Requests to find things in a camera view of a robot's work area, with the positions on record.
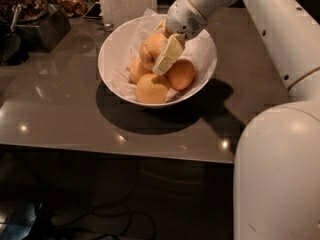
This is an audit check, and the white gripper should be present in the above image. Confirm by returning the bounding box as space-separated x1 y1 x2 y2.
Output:
152 0 237 76

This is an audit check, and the orange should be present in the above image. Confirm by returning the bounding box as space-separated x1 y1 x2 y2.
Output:
166 59 196 91
129 57 150 84
139 33 166 70
136 74 170 104

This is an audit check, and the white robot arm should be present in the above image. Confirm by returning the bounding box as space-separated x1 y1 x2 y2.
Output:
153 0 320 240

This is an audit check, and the dark smartphone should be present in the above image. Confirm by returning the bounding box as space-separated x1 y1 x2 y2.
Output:
83 2 102 19

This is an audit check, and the metal spoon handle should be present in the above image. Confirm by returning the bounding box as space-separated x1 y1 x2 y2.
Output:
10 4 21 32

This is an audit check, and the glass jar of nuts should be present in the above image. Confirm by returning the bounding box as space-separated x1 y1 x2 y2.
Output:
0 0 48 22

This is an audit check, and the white paper bowl liner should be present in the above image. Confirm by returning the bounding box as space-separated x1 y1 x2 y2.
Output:
111 8 212 103

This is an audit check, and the white ceramic bowl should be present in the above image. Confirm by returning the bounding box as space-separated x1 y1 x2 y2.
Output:
97 14 219 109

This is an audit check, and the black round container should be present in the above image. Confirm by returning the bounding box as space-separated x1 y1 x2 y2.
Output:
0 24 29 66

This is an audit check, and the black floor cable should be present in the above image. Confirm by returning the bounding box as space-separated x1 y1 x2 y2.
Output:
29 170 158 240

